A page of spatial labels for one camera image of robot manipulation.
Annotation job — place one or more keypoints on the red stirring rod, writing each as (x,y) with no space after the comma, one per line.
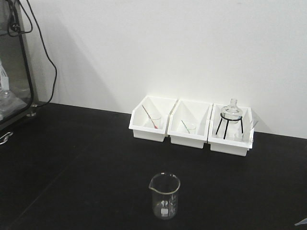
(155,126)

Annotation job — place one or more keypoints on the small beaker in right bin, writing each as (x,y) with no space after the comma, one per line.
(239,136)

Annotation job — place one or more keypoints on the glass door cabinet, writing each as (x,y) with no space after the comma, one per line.
(18,96)

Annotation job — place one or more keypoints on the small beaker in bin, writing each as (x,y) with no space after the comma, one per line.
(192,127)
(157,119)
(239,136)

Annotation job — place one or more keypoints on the black wire tripod stand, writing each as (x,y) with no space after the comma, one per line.
(228,120)

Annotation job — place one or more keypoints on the small beaker in middle bin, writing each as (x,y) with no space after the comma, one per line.
(192,127)

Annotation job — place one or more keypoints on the white plastic bin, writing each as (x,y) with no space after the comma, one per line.
(140,123)
(195,112)
(229,145)

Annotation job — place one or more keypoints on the metal cabinet handle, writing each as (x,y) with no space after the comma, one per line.
(5,137)

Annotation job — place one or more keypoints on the small beaker in left bin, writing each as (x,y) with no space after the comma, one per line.
(157,119)

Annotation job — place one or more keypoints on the round glass flask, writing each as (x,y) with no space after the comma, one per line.
(231,112)

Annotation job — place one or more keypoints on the right white plastic bin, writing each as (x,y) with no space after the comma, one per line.
(229,145)

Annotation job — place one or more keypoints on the clear glass beaker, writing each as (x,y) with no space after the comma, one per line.
(165,189)

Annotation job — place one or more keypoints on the left white plastic bin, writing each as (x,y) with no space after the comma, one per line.
(140,123)

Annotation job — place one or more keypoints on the middle white plastic bin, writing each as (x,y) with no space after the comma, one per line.
(195,112)

